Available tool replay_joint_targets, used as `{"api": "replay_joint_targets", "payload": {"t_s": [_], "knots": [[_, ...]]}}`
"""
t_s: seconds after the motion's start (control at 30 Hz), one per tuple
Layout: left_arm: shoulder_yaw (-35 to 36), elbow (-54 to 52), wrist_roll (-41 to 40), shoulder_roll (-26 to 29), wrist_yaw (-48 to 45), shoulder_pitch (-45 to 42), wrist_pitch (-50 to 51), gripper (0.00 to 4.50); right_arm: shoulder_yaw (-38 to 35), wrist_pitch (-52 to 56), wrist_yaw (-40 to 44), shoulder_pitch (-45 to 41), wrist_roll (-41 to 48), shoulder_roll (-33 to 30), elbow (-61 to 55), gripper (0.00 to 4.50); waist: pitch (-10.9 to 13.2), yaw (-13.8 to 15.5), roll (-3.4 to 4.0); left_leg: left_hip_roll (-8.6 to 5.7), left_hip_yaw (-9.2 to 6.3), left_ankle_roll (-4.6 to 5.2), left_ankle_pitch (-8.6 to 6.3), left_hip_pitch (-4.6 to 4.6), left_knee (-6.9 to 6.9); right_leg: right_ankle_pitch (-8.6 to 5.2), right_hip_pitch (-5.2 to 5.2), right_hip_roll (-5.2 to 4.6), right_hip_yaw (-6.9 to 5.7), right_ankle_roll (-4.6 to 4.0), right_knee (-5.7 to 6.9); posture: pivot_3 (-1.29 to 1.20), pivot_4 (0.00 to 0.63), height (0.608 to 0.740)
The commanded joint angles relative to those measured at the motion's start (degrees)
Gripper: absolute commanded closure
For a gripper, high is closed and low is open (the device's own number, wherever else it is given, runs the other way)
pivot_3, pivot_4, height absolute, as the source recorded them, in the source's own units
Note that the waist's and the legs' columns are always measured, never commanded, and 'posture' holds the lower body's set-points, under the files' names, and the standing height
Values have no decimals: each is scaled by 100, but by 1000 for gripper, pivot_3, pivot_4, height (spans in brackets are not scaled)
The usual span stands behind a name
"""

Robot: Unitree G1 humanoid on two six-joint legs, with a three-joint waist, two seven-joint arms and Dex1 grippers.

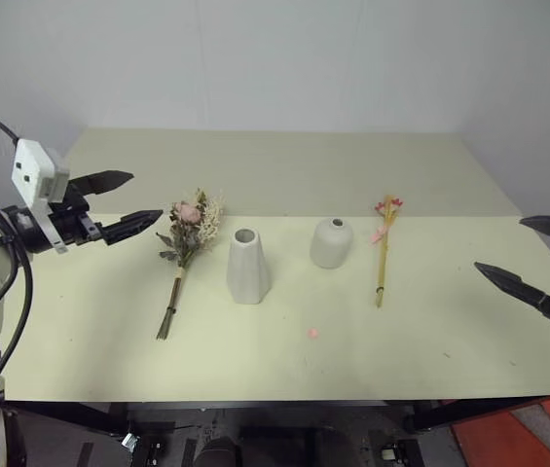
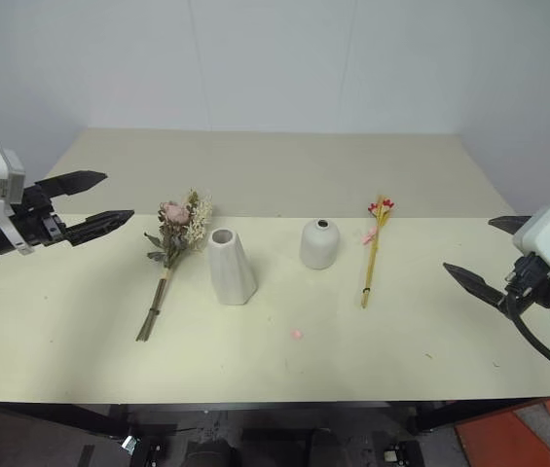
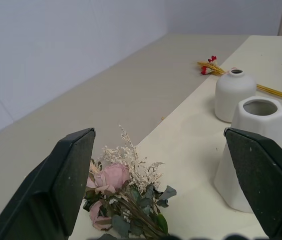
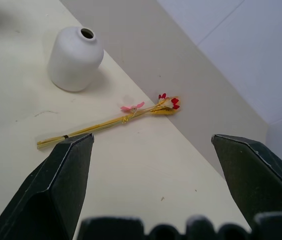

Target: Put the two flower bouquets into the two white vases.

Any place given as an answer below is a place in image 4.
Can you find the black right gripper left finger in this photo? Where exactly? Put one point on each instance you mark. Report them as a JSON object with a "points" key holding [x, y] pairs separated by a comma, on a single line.
{"points": [[53, 185]]}

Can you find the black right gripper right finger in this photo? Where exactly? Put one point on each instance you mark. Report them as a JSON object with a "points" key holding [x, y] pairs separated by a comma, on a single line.
{"points": [[253, 175]]}

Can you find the white ceramic vase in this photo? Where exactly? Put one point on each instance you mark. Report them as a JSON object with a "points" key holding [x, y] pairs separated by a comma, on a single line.
{"points": [[74, 60]]}

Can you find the yellow-stemmed flower bunch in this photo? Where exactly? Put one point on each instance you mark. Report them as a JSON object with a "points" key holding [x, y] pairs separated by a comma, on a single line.
{"points": [[110, 123]]}

